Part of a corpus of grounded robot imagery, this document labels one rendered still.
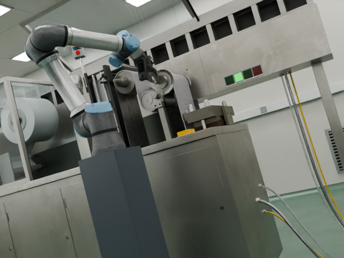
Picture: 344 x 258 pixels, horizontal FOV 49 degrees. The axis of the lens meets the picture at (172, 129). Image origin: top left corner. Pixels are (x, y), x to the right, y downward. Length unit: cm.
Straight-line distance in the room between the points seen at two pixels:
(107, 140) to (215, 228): 68
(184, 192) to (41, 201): 96
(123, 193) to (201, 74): 117
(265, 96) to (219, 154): 297
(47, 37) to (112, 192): 71
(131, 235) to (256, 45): 138
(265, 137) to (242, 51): 245
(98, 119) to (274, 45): 120
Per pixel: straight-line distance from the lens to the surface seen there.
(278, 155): 470
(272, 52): 234
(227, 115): 218
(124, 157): 157
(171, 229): 196
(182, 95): 223
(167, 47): 258
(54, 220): 240
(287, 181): 473
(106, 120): 162
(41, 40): 172
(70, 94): 177
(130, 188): 156
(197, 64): 247
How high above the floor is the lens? 80
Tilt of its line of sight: 5 degrees up
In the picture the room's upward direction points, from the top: 15 degrees counter-clockwise
